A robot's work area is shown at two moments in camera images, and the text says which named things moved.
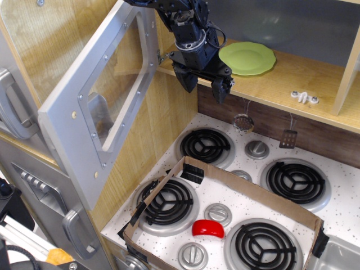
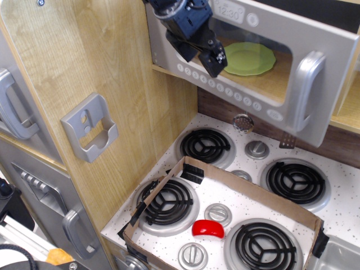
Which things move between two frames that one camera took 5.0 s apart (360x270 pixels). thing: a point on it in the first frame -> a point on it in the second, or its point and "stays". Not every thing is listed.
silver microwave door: x=89 y=114 -> x=318 y=80
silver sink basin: x=338 y=254 stays
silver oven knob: x=133 y=262 stays
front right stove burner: x=263 y=244 stays
